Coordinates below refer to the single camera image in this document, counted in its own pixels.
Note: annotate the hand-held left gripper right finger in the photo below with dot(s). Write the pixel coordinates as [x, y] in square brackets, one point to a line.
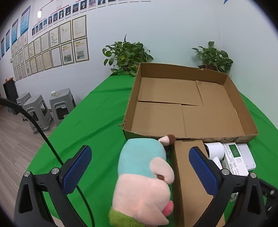
[202, 170]

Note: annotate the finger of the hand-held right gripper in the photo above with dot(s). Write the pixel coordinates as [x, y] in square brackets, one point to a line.
[267, 188]

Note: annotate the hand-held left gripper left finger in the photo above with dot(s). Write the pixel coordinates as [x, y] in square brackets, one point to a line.
[78, 167]

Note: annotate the small brown cardboard box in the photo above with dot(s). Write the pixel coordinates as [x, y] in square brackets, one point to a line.
[186, 182]

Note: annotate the white medicine box green label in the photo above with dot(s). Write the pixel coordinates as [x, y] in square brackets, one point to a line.
[236, 167]

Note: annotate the large cardboard box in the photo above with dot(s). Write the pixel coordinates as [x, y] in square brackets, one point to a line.
[167, 120]

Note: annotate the pink and teal plush toy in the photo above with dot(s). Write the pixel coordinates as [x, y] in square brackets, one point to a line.
[141, 189]

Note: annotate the white hair dryer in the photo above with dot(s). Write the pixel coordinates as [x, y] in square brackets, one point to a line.
[215, 150]

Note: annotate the flat white box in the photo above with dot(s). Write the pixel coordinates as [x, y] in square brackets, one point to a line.
[247, 158]

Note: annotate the green tablecloth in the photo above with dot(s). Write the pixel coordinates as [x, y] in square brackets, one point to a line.
[94, 123]

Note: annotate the grey plastic stool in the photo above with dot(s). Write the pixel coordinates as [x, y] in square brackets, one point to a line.
[36, 113]
[62, 104]
[23, 98]

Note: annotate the white paper cup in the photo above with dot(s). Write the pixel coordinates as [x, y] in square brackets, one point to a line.
[53, 94]

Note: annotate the black cabinet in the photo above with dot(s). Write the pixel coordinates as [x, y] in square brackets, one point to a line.
[10, 91]

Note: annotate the small potted green plant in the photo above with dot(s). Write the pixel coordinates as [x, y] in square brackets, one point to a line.
[214, 56]

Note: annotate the bushy potted green plant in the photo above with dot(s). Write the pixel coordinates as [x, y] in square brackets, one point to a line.
[127, 56]

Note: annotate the group of framed certificates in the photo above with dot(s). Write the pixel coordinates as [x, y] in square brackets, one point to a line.
[67, 32]

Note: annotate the row of blue wall posters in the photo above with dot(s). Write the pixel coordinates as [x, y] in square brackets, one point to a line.
[25, 20]

